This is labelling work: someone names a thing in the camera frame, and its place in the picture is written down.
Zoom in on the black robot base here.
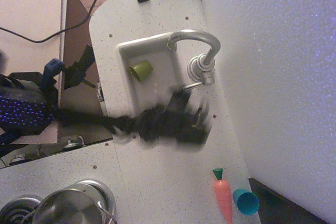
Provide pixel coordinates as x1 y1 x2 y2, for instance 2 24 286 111
0 48 60 151

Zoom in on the thin black cable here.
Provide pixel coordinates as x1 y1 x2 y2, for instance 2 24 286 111
0 0 109 44

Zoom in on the silver curved faucet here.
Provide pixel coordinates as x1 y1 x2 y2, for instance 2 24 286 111
167 29 221 90

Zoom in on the stainless steel pot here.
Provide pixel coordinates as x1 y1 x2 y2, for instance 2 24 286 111
33 184 102 223

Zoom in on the white recessed sink basin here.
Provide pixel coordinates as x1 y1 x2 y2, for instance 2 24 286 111
112 32 188 116

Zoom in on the teal plastic cup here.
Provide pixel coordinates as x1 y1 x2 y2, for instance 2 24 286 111
233 188 259 216

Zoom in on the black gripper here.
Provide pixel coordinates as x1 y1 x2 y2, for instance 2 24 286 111
136 89 210 152

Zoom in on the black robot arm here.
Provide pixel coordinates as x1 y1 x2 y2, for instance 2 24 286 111
1 87 211 147

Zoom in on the green plastic cup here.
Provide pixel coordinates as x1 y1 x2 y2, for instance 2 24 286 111
130 60 153 82

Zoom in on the silver stove burner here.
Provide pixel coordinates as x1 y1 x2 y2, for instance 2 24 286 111
1 195 42 223
73 179 116 223

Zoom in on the orange toy carrot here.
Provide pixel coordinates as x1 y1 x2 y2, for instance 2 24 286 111
213 168 233 224

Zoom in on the blue black clamp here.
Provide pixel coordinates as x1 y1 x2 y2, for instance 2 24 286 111
39 45 96 91

